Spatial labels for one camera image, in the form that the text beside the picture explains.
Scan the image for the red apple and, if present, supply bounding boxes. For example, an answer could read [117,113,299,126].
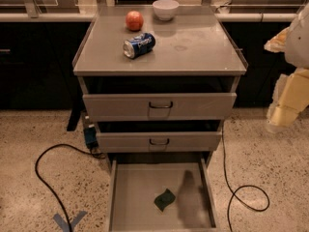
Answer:
[126,11,144,31]

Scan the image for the black cable on left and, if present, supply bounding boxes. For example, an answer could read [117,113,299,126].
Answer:
[34,143,106,232]

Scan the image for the grey middle drawer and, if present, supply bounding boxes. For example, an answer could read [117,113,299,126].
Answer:
[97,131,221,153]

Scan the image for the white bowl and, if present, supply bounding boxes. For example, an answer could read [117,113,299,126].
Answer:
[153,0,180,20]

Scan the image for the dark background counter cabinets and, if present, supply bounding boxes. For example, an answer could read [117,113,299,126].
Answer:
[0,21,295,109]

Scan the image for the black drawer handle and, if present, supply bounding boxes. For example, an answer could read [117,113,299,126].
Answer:
[149,101,174,109]
[149,138,170,146]

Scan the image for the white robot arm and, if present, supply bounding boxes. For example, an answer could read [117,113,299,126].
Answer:
[264,4,309,133]

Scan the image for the black middle drawer handle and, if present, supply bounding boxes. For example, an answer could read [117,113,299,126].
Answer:
[149,138,170,146]

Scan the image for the grey bottom drawer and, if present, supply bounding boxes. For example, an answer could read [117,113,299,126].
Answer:
[104,159,221,232]

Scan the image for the grey drawer cabinet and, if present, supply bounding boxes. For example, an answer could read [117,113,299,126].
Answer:
[71,4,249,166]

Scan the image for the blue tape cross mark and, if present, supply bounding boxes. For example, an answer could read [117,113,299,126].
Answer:
[53,211,87,232]

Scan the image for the grey top drawer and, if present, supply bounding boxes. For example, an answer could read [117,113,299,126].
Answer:
[83,93,237,122]

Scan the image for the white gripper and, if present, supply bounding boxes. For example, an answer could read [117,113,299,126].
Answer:
[264,26,309,134]

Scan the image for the black cable on right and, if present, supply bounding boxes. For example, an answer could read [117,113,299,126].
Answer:
[220,126,270,232]

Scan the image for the grey drawer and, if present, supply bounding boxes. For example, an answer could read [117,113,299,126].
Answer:
[104,159,221,232]
[83,93,237,122]
[97,131,221,153]

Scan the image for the blue power adapter box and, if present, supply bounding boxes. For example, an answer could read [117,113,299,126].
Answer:
[83,127,98,149]

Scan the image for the black cable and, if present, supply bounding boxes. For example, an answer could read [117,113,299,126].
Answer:
[34,143,106,232]
[220,126,270,232]

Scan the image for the black top drawer handle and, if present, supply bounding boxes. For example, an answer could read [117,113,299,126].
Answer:
[149,101,174,109]

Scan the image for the blue pepsi can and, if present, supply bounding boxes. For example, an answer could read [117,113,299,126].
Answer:
[123,33,155,59]

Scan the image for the green yellow sponge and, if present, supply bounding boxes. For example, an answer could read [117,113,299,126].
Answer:
[154,188,176,212]

